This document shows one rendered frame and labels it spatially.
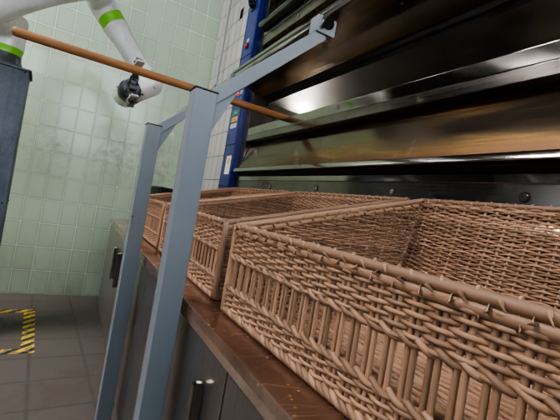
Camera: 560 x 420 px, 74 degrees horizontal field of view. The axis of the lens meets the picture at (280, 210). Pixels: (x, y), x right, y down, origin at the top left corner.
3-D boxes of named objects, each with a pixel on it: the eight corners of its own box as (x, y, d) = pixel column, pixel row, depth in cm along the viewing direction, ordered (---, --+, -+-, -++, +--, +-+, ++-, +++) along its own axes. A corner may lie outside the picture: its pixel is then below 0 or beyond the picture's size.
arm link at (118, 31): (103, 37, 178) (102, 23, 168) (126, 29, 183) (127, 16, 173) (144, 103, 183) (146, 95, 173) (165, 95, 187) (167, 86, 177)
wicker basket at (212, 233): (286, 262, 140) (297, 191, 141) (397, 308, 91) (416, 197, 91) (154, 250, 117) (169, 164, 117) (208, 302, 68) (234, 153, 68)
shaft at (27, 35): (10, 32, 116) (12, 23, 116) (11, 36, 119) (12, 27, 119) (391, 154, 202) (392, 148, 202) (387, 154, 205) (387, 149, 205)
